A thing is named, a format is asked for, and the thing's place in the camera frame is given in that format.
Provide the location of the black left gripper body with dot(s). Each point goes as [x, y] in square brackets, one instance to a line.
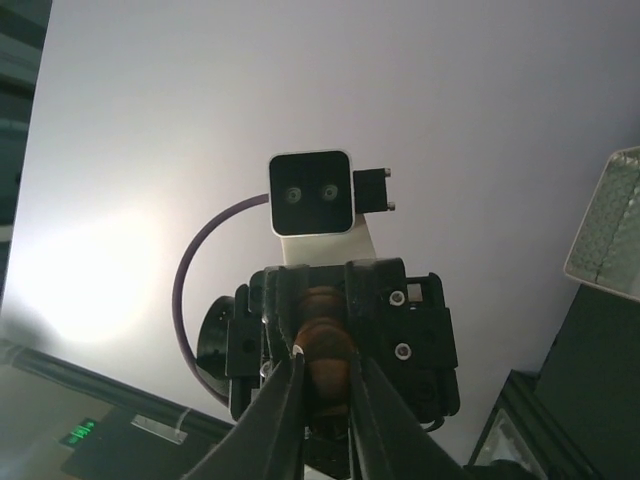
[418, 357]

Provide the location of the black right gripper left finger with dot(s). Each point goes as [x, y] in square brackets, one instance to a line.
[267, 441]

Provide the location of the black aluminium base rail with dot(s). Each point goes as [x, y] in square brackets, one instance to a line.
[60, 421]

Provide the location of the brown chess piece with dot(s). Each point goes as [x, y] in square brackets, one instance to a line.
[327, 345]

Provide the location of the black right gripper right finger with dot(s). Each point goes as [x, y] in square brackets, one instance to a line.
[386, 441]

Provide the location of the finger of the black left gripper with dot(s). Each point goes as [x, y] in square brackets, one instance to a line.
[363, 295]
[284, 286]

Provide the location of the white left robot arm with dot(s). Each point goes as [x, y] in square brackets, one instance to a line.
[212, 332]

